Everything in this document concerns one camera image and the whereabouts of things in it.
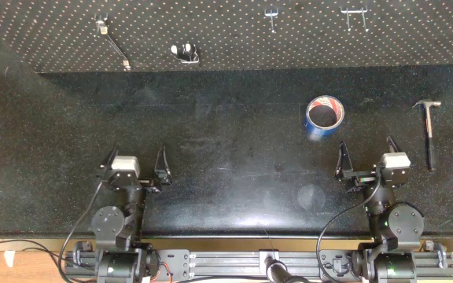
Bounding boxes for black pegboard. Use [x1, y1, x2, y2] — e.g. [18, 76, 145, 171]
[0, 0, 453, 74]

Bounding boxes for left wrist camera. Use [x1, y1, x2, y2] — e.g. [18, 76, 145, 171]
[110, 155, 141, 178]

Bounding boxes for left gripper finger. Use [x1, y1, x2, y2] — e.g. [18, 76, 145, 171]
[153, 144, 172, 186]
[99, 144, 120, 170]

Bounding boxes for wrench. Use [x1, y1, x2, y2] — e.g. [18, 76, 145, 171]
[95, 19, 132, 72]

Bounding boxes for thin black wire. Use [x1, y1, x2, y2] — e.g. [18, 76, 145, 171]
[0, 237, 70, 276]

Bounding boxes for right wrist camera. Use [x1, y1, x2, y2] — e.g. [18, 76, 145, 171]
[378, 151, 411, 169]

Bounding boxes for hammer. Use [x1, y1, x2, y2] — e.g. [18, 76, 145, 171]
[412, 98, 443, 173]

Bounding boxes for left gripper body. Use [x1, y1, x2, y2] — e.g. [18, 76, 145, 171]
[96, 167, 164, 193]

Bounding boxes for mounting rail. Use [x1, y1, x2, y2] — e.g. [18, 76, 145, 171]
[64, 239, 453, 283]

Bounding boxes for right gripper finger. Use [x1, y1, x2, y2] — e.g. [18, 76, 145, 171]
[333, 140, 354, 176]
[385, 135, 401, 154]

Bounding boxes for black cable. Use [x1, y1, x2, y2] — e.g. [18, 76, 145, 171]
[57, 180, 104, 283]
[315, 175, 383, 283]

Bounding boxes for roll of blue tape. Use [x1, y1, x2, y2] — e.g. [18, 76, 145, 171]
[303, 94, 346, 142]

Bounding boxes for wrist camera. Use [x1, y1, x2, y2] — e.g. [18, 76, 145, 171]
[110, 155, 141, 178]
[378, 151, 411, 169]

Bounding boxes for pliers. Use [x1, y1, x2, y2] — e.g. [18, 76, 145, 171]
[170, 42, 201, 64]

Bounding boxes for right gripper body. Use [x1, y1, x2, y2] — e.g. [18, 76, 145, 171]
[334, 167, 411, 193]

